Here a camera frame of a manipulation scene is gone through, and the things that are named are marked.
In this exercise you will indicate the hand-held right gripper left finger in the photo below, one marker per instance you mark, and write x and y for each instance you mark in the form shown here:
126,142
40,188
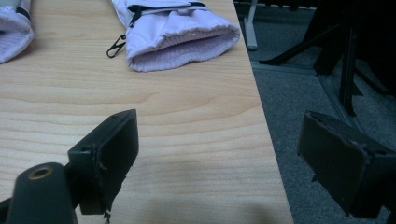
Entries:
115,146

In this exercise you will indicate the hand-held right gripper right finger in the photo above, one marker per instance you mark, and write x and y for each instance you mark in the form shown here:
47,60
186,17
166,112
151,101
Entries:
339,165

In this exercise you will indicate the white metal stand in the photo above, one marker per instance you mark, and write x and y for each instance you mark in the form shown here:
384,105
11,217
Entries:
250,28

